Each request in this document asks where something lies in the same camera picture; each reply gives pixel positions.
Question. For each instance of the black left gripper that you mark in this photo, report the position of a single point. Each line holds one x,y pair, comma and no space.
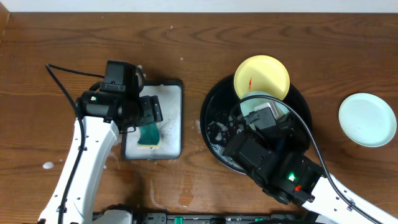
155,109

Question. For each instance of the green yellow sponge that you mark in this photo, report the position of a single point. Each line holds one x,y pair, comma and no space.
149,136

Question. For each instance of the light blue plate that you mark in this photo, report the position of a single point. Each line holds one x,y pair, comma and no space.
256,98

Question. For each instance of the yellow plate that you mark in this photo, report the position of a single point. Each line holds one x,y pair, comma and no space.
262,73

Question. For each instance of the white plate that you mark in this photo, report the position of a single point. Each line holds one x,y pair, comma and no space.
367,120

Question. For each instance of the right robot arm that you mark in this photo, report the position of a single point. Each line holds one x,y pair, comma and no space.
285,174

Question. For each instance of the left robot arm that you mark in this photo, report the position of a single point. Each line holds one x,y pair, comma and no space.
101,115

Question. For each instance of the rectangular black soap tray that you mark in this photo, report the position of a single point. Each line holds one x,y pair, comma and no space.
169,93

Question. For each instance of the round black tray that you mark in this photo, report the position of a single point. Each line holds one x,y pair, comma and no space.
218,128

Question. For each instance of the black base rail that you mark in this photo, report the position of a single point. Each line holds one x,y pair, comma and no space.
164,218

